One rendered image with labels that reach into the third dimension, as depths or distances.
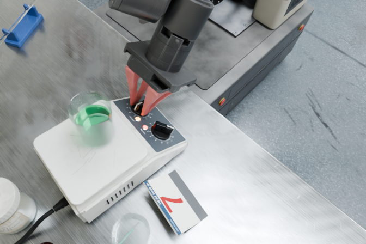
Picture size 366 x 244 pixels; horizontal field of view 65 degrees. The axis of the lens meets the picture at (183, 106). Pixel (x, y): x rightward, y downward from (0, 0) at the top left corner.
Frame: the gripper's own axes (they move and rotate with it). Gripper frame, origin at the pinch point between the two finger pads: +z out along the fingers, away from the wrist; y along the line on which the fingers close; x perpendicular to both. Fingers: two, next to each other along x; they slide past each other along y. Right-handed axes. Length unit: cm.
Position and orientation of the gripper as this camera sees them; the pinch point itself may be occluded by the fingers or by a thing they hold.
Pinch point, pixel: (140, 105)
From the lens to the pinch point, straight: 48.2
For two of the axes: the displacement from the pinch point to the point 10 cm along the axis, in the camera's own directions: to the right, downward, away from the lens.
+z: -4.4, 7.3, 5.3
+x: 5.3, -2.6, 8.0
